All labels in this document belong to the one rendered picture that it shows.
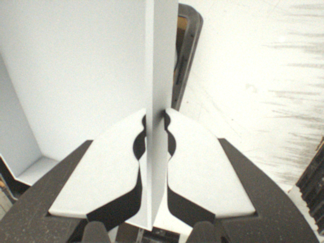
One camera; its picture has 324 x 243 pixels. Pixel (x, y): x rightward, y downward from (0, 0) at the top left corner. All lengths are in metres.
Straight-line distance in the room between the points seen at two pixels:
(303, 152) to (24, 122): 0.70
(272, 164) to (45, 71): 0.66
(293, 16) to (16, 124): 0.56
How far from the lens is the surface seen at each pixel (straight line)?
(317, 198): 1.32
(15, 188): 0.99
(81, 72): 0.18
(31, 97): 0.25
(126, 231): 0.83
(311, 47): 0.54
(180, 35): 0.36
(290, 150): 0.67
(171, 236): 1.91
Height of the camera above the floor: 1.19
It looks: 56 degrees down
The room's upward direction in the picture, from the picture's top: 154 degrees counter-clockwise
